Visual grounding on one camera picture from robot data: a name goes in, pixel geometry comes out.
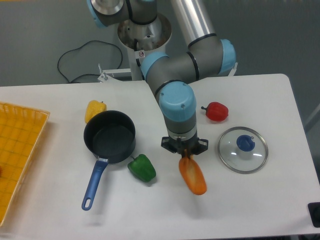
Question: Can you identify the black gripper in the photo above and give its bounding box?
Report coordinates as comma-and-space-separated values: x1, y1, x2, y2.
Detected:
161, 136, 209, 156

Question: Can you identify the long orange baguette bread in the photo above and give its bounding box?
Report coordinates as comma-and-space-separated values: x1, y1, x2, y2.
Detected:
178, 149, 207, 196

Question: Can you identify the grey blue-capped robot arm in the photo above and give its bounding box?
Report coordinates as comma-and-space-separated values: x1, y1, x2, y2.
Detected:
87, 0, 236, 156

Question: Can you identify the red bell pepper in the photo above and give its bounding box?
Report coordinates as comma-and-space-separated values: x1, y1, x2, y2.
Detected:
201, 102, 229, 122

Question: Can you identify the green bell pepper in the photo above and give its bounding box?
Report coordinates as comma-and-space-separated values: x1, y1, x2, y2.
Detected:
127, 154, 157, 183

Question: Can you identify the glass lid with blue knob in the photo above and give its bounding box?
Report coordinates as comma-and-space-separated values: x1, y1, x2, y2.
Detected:
217, 126, 269, 174

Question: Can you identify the yellow bell pepper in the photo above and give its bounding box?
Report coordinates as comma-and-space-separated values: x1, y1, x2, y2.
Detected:
84, 100, 107, 124

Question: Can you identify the black object at table edge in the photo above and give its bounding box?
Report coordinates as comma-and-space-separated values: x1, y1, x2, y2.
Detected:
307, 202, 320, 228

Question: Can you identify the yellow plastic basket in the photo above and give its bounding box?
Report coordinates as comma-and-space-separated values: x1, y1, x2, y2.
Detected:
0, 102, 50, 225

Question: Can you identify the black saucepan with blue handle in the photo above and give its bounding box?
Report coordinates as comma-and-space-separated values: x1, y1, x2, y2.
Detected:
81, 110, 136, 211

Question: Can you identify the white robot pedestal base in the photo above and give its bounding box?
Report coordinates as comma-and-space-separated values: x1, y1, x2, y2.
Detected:
97, 12, 238, 83

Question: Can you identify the black cable on floor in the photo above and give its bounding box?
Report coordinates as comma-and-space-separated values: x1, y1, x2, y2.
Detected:
57, 40, 124, 84

